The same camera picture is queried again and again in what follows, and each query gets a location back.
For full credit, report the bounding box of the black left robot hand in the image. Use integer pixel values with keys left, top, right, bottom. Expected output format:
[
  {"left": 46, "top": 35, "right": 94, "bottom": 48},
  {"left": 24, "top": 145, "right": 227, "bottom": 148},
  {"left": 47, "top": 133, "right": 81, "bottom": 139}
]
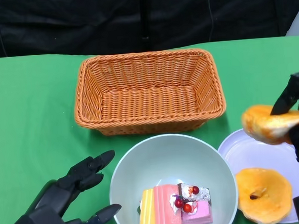
[{"left": 27, "top": 149, "right": 123, "bottom": 224}]

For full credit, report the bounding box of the white-streaked orange bread ring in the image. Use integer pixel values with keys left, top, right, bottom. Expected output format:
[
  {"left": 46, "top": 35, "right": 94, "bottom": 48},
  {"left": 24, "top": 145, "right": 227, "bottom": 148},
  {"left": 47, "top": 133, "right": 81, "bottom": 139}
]
[{"left": 241, "top": 102, "right": 299, "bottom": 147}]

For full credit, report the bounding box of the yellow striped cake slice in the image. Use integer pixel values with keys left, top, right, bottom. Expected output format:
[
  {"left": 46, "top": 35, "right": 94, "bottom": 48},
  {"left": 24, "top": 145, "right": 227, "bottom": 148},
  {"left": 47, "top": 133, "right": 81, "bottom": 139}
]
[{"left": 137, "top": 189, "right": 158, "bottom": 224}]

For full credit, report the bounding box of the salmon pink striped cake slice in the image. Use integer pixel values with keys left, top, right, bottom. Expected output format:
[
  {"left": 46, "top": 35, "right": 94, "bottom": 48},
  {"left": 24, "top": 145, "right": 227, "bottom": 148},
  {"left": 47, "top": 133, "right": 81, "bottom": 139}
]
[{"left": 153, "top": 183, "right": 184, "bottom": 224}]

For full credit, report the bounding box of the pale green bowl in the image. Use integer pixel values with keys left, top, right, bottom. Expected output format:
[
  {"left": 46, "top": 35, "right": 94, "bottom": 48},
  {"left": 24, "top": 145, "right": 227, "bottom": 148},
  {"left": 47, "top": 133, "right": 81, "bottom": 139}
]
[{"left": 105, "top": 129, "right": 240, "bottom": 224}]

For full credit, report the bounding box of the plain orange bread ring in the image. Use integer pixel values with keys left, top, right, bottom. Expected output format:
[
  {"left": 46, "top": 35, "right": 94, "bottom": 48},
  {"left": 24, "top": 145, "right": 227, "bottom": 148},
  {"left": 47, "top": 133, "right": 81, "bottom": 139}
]
[{"left": 235, "top": 165, "right": 295, "bottom": 224}]

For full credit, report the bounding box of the pink cake with cherries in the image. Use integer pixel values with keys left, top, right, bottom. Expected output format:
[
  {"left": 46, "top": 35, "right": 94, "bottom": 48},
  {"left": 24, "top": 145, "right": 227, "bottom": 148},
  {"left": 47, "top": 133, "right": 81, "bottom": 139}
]
[{"left": 180, "top": 199, "right": 213, "bottom": 224}]

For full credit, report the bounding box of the pale lavender plate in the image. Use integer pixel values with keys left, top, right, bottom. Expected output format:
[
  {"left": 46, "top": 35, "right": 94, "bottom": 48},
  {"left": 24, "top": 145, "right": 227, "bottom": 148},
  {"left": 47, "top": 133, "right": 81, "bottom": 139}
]
[{"left": 216, "top": 125, "right": 299, "bottom": 224}]

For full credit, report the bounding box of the orange wicker basket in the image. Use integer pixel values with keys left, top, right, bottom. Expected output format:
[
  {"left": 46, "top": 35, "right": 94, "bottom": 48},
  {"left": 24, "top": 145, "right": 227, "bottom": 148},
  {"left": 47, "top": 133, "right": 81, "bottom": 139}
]
[{"left": 71, "top": 46, "right": 228, "bottom": 139}]

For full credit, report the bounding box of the green tablecloth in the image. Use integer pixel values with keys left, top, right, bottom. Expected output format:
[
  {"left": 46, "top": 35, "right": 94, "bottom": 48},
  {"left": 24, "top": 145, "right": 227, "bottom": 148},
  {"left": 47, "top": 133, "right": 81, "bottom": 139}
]
[{"left": 0, "top": 35, "right": 299, "bottom": 224}]

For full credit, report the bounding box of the black backdrop curtain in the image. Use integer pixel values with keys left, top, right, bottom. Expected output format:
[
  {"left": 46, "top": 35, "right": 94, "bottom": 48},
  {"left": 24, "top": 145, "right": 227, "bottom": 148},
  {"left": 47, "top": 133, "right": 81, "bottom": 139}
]
[{"left": 0, "top": 0, "right": 299, "bottom": 62}]

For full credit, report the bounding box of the white frame post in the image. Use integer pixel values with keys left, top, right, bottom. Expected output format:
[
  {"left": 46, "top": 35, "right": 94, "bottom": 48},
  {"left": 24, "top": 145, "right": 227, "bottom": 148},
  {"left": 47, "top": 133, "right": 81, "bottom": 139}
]
[{"left": 284, "top": 5, "right": 299, "bottom": 37}]

